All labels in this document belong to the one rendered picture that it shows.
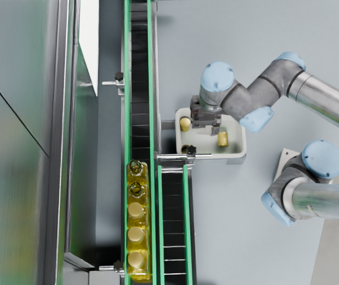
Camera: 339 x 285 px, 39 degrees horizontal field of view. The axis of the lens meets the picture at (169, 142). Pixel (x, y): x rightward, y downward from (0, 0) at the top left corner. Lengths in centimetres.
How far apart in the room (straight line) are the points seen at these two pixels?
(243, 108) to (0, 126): 62
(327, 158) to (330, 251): 107
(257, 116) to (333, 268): 140
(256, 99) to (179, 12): 80
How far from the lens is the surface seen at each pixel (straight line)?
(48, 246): 91
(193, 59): 175
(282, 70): 118
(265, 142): 165
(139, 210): 114
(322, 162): 139
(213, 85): 112
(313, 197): 122
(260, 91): 114
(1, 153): 68
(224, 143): 157
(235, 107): 113
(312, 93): 114
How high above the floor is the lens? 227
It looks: 71 degrees down
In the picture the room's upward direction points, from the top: 1 degrees clockwise
